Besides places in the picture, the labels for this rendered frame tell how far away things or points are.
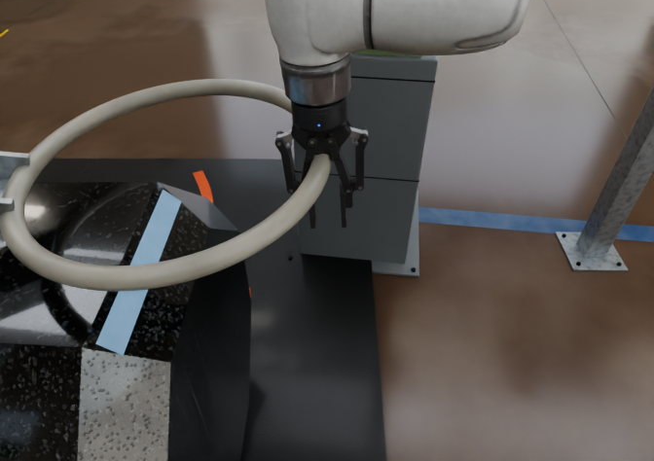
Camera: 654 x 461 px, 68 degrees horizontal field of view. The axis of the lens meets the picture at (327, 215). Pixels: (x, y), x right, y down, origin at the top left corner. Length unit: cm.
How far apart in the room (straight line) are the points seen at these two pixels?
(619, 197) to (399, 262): 77
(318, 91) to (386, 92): 79
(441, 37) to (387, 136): 93
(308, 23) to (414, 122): 90
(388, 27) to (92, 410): 58
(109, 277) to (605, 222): 167
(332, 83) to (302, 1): 11
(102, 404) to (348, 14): 56
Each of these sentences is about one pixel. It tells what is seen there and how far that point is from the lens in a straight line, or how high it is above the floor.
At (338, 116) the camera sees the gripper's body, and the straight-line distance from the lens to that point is 65.
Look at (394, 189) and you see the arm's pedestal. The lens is 158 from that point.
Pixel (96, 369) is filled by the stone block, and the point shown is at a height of 79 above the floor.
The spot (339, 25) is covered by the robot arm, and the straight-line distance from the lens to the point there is 56.
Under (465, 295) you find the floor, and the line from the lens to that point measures 179.
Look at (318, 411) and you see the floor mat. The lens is 148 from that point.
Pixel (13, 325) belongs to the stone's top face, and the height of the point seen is 82.
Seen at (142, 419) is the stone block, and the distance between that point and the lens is 74.
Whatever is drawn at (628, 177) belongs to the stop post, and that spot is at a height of 39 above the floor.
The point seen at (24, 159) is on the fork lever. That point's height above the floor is 92.
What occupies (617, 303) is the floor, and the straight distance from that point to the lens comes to 197.
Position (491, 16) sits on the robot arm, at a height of 117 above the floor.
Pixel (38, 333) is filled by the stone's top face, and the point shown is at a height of 82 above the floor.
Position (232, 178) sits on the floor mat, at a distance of 222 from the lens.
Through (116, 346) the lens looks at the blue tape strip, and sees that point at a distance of 71.
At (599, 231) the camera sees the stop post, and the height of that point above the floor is 14.
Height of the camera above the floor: 134
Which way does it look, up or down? 42 degrees down
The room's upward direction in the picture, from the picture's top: straight up
